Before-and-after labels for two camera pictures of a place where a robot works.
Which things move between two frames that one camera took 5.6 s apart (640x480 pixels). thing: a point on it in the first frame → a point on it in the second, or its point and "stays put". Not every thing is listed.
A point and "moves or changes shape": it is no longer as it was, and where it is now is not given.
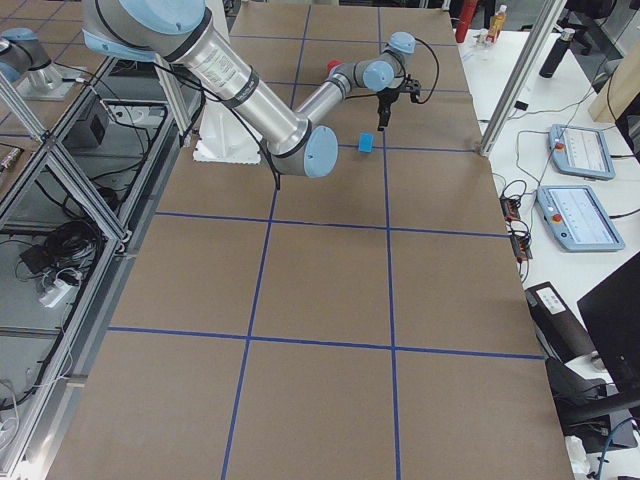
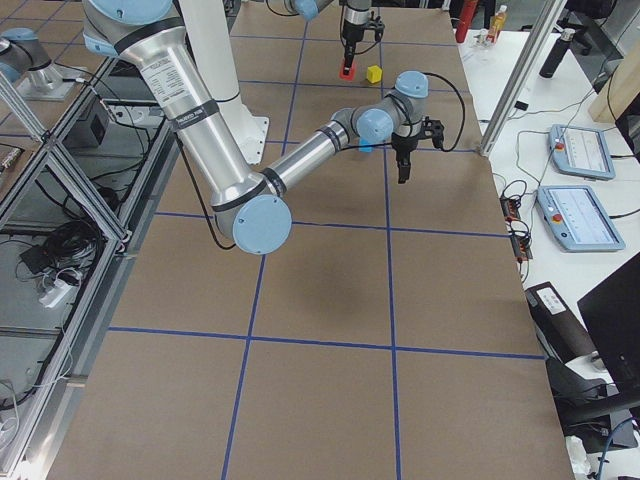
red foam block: [332, 65] moves or changes shape
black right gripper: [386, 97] → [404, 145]
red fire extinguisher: [466, 17] stays put
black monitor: [612, 312] stays put
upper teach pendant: [581, 151] stays put
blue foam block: [365, 142] stays put
